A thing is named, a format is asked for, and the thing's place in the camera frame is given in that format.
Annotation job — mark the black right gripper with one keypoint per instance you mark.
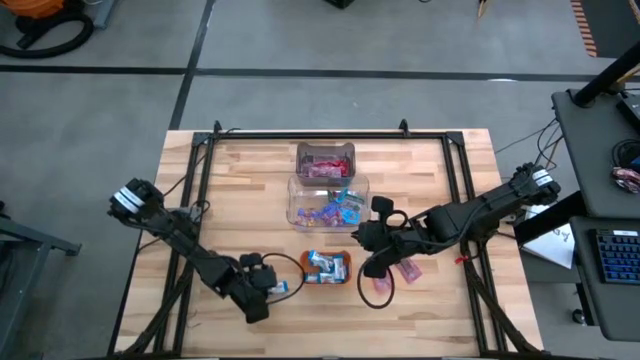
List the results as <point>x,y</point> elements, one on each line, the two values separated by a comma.
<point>390,235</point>

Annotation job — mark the backlit black keyboard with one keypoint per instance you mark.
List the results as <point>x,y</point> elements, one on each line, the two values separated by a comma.
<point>620,255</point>

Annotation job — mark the caster wheel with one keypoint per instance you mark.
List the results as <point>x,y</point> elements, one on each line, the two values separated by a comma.
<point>578,316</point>

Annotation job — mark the orange vacuum cleaner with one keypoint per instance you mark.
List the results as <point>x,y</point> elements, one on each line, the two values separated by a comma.
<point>35,7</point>

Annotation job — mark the clear packets inside bin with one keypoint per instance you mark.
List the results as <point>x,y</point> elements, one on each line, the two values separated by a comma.
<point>300,200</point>

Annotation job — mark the candy pile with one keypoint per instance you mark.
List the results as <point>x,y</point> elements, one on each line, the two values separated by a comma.
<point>627,179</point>

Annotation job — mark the grey plastic bin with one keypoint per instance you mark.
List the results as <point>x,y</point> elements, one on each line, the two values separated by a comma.
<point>325,149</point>

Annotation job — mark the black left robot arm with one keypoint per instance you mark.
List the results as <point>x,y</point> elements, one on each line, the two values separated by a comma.
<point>175,235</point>

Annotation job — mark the dark mat orange edge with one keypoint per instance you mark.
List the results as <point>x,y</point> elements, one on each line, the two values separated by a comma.
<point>615,25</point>

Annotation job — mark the grey metal table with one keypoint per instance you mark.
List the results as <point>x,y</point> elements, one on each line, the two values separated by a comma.
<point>50,241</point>

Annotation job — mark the white paper sheet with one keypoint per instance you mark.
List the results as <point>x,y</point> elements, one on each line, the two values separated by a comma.
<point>555,245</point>

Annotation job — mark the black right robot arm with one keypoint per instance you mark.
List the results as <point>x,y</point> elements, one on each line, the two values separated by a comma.
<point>480,209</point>

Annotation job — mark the orange plastic bin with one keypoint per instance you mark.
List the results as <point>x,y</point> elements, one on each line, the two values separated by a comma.
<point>350,260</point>

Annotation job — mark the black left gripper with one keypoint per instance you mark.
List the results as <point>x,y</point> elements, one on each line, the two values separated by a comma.
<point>252,287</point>

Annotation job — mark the grey box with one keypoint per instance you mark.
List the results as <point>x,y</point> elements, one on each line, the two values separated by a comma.
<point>104,12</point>

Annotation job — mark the black desk base beam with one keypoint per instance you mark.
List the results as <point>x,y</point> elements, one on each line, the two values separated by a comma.
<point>550,220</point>

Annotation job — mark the blue white candy bar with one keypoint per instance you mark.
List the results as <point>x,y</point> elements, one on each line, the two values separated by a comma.
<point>338,267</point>
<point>327,277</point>
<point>316,257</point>
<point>280,288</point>
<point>312,277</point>

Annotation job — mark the black pole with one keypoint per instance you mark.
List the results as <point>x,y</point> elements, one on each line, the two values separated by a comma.
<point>605,75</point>

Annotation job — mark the yellow stick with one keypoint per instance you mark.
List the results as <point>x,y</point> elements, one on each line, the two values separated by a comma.
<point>481,9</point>

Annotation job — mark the red tag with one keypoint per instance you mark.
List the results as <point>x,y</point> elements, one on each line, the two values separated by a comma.
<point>462,259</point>

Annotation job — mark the black aluminium table frame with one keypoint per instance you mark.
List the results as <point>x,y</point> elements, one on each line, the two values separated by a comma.
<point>320,135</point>

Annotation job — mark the black equipment base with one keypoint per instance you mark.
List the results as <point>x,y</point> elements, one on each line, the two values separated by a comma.
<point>340,3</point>

